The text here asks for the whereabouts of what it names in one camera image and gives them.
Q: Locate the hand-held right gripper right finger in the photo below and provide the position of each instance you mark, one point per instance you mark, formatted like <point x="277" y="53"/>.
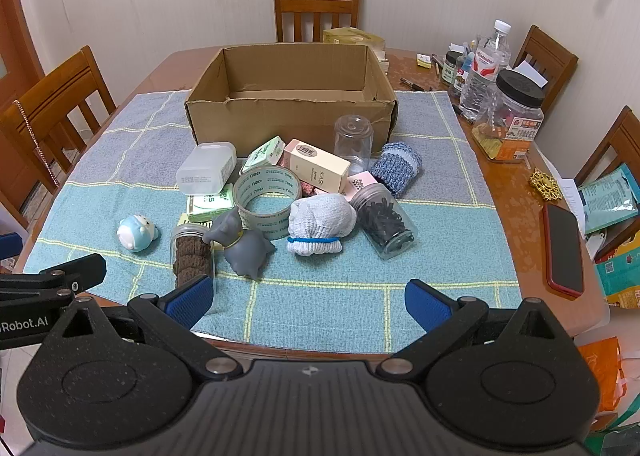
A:
<point x="425" y="303"/>

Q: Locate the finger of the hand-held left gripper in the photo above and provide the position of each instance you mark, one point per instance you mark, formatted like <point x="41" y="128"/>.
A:
<point x="75" y="272"/>
<point x="7" y="246"/>

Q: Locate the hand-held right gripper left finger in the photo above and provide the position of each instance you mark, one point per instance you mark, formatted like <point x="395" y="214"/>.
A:
<point x="192" y="293"/>

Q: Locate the jar with brown contents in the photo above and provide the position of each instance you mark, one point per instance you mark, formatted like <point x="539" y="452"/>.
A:
<point x="187" y="256"/>

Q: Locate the blue white penguin toy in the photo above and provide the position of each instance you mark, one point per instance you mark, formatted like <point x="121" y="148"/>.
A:
<point x="135" y="233"/>

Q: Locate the jar with black pieces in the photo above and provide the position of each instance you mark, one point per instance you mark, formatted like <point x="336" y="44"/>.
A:
<point x="385" y="226"/>

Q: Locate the light green box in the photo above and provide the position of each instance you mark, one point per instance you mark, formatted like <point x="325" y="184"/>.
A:
<point x="207" y="203"/>

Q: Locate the translucent white plastic box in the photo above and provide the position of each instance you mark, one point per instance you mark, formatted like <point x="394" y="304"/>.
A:
<point x="205" y="168"/>

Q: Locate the white sock bundle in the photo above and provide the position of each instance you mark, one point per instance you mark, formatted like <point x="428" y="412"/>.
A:
<point x="320" y="221"/>

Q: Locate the clear tape roll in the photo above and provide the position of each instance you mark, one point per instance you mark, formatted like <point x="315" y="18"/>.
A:
<point x="265" y="178"/>

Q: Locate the pink printed carton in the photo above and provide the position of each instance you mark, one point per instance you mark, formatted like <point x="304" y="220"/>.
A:
<point x="361" y="182"/>

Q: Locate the blue knit sock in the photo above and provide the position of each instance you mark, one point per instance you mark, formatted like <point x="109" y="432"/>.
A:
<point x="397" y="168"/>

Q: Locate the green soap packet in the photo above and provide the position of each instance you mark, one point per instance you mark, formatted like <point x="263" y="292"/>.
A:
<point x="262" y="156"/>

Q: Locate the pink knit sock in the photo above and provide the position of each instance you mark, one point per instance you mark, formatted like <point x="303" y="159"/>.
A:
<point x="310" y="190"/>

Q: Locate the clear plastic cup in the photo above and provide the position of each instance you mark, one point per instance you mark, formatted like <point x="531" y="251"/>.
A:
<point x="352" y="146"/>

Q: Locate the cream pink carton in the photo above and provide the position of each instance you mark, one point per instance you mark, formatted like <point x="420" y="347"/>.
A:
<point x="315" y="163"/>

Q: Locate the brown cardboard box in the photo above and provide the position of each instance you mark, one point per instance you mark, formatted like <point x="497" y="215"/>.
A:
<point x="280" y="121"/>

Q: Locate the blue green checked towel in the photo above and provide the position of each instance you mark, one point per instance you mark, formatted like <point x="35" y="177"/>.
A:
<point x="350" y="296"/>

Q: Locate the red case phone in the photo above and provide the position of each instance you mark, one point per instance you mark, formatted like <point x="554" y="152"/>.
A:
<point x="562" y="251"/>

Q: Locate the gold ornament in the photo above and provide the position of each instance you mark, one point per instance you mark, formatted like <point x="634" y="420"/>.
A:
<point x="546" y="184"/>

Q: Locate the orange bag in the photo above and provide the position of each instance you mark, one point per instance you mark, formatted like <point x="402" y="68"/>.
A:
<point x="600" y="371"/>

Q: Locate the black pen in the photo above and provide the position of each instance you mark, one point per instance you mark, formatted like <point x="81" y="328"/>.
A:
<point x="462" y="114"/>
<point x="412" y="84"/>

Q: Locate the large black-lid plastic jar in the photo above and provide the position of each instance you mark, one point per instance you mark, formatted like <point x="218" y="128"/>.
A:
<point x="515" y="126"/>

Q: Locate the green yellow bag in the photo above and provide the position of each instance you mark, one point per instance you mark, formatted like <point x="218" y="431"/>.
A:
<point x="622" y="276"/>

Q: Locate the teal packet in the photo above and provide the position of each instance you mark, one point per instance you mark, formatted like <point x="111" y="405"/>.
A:
<point x="607" y="196"/>

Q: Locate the clear water bottle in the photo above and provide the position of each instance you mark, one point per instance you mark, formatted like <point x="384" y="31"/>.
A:
<point x="482" y="81"/>

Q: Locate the wooden door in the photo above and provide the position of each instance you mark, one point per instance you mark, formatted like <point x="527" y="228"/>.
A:
<point x="12" y="11"/>

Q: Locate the small dark-lid glass jar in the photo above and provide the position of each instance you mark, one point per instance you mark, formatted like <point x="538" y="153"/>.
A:
<point x="451" y="68"/>

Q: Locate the yellow sticky notes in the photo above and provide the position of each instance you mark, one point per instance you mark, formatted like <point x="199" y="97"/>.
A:
<point x="424" y="61"/>

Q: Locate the tan book stack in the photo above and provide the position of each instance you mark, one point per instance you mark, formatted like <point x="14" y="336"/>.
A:
<point x="384" y="61"/>

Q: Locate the white paper stack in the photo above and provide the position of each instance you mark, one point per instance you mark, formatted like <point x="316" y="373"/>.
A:
<point x="530" y="72"/>

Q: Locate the clear pen cup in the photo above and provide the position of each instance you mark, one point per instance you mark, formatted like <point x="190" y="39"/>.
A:
<point x="471" y="50"/>

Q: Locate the yellow tissue box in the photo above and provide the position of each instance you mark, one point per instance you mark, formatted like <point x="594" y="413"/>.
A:
<point x="350" y="37"/>

